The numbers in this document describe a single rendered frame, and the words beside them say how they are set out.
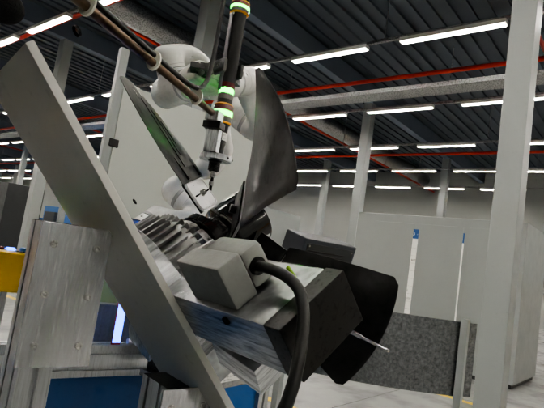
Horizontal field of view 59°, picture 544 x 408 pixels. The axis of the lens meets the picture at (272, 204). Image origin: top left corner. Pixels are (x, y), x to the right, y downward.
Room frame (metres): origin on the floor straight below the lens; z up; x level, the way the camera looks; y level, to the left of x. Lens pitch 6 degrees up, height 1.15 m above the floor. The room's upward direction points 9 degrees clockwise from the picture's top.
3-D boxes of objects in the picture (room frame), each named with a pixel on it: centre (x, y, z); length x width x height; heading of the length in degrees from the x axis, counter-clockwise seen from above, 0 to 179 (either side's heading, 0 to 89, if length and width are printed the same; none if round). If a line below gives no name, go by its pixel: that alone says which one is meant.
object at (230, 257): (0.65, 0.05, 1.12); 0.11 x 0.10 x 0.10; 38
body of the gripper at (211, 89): (1.13, 0.21, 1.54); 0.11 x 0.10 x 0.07; 39
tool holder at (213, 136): (1.03, 0.14, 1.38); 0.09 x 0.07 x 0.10; 163
